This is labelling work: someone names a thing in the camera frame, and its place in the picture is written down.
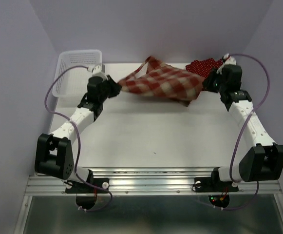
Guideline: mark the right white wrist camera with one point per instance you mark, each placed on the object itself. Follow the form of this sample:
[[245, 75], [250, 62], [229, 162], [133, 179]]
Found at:
[[227, 60]]

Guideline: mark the white plastic basket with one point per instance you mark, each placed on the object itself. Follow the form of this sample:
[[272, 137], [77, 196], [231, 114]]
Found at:
[[74, 83]]

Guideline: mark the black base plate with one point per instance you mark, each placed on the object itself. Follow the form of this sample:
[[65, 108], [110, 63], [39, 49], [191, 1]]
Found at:
[[208, 185], [73, 187]]

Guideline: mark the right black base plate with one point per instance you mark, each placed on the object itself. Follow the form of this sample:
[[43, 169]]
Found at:
[[208, 185]]

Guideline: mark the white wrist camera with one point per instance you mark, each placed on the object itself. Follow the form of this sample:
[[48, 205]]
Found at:
[[97, 70], [227, 60]]

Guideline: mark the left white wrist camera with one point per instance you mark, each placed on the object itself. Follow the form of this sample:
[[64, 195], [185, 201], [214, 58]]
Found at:
[[97, 70]]

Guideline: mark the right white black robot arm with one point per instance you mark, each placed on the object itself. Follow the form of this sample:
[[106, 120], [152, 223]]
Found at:
[[264, 159]]

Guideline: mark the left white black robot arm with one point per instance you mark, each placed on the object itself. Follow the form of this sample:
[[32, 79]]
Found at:
[[54, 154]]

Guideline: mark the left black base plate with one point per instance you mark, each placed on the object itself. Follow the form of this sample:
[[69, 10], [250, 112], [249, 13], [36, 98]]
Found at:
[[73, 187]]

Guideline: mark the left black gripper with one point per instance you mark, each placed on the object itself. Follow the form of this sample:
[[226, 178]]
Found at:
[[115, 87]]

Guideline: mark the aluminium rail frame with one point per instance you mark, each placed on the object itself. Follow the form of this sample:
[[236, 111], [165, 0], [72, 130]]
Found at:
[[47, 206]]

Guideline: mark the red cream plaid skirt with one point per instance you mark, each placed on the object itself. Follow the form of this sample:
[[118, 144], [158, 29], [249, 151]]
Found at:
[[154, 78]]

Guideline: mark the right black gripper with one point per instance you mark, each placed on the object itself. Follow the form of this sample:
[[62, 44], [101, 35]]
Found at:
[[207, 84]]

